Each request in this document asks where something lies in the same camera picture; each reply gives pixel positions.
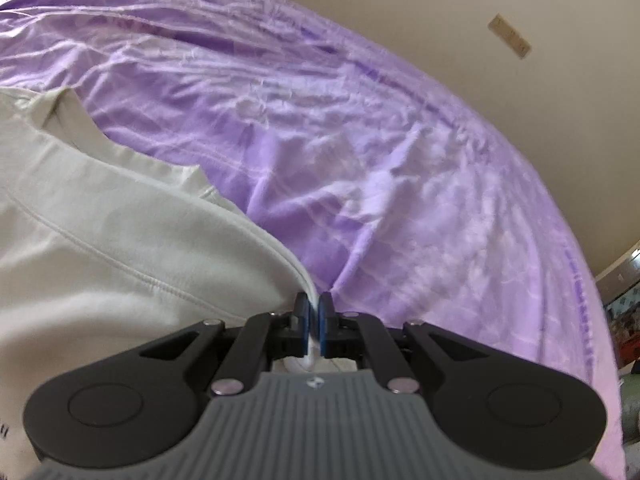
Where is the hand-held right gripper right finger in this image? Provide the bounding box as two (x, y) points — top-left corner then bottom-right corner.
(318, 291), (507, 394)

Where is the white printed sweatshirt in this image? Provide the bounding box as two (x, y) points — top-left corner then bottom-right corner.
(0, 86), (351, 480)

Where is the wall socket plate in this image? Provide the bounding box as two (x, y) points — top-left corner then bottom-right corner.
(488, 13), (533, 60)

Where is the purple bed sheet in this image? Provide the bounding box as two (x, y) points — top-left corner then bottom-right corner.
(0, 0), (627, 480)

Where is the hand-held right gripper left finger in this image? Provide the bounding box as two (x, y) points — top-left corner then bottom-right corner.
(119, 292), (311, 395)

